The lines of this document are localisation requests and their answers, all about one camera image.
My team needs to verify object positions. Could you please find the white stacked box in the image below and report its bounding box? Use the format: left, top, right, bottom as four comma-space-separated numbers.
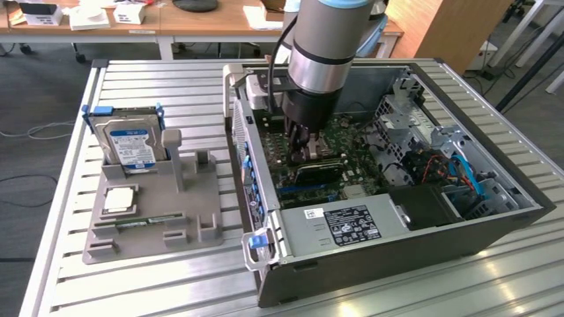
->
68, 5, 111, 32

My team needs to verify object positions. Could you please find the white box with black top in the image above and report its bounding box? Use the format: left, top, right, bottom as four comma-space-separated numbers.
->
20, 3, 64, 26

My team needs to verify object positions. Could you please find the silver chipset heatsink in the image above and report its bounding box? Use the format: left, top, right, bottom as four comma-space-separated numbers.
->
343, 184, 368, 199

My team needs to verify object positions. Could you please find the black Nvidia graphics card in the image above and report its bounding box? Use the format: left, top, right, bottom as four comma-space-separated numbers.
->
290, 157, 348, 188

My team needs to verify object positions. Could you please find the spare green RAM stick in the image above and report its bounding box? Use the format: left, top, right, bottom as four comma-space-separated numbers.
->
115, 214, 184, 229

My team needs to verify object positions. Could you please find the grey power supply unit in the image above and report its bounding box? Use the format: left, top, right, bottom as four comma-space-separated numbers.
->
279, 193, 410, 259

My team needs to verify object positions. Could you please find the hard disk with blue caddy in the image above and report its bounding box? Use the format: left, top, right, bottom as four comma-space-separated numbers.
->
80, 102, 167, 175

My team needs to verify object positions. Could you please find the grey parts rack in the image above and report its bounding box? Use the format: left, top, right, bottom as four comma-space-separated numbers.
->
82, 128, 226, 265

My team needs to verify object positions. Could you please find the white floor box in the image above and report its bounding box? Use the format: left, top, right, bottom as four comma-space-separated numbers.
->
478, 40, 500, 72

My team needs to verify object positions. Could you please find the black floor cable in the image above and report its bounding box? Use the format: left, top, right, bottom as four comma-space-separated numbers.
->
0, 174, 58, 209

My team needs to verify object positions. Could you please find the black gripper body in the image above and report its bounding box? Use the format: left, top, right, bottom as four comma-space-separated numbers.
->
282, 90, 342, 132

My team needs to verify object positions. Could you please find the blue wire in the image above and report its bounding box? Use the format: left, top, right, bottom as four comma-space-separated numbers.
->
452, 153, 487, 201

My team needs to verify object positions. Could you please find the white paper stack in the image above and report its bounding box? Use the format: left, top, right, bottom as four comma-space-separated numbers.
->
243, 5, 284, 31

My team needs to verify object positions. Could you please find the wooden desk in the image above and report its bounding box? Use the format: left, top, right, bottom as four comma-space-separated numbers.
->
0, 0, 406, 62

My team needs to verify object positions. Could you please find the brown cardboard box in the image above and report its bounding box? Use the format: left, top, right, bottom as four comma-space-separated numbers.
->
259, 0, 288, 14

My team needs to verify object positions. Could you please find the white printed box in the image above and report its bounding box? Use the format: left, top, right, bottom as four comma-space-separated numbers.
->
114, 3, 147, 25

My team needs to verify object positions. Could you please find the white floor cable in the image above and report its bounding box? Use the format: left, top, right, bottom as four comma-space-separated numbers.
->
0, 120, 78, 140

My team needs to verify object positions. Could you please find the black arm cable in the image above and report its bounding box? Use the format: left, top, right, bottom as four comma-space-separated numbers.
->
266, 13, 302, 115

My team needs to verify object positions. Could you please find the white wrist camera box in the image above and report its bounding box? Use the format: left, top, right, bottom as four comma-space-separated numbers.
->
246, 75, 286, 110

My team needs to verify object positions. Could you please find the metal disk bay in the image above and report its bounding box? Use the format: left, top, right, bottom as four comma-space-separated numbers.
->
434, 125, 544, 221

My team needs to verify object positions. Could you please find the wooden cabinet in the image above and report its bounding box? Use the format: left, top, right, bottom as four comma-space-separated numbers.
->
386, 0, 516, 75

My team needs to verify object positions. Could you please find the orange packet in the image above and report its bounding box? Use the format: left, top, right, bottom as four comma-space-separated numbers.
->
7, 7, 28, 26

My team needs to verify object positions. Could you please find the white desk frame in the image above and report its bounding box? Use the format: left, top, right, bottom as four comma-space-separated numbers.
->
487, 0, 564, 95

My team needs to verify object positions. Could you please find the blue case latch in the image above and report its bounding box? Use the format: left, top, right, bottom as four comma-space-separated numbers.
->
248, 230, 270, 251

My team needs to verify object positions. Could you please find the orange wire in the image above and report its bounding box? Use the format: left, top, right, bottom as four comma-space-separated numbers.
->
423, 154, 456, 183

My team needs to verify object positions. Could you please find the spare silver CPU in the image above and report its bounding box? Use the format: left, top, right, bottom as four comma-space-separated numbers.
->
103, 188, 136, 213

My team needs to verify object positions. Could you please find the black fan duct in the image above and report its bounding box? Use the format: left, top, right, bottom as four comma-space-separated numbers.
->
390, 184, 464, 232

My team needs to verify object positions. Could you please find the green motherboard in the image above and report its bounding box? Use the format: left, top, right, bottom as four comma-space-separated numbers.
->
259, 114, 394, 209

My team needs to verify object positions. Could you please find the black round base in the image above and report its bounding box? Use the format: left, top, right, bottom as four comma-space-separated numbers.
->
171, 0, 220, 13

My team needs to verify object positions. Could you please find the open black PC case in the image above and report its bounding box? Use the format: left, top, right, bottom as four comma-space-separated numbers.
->
223, 59, 558, 308

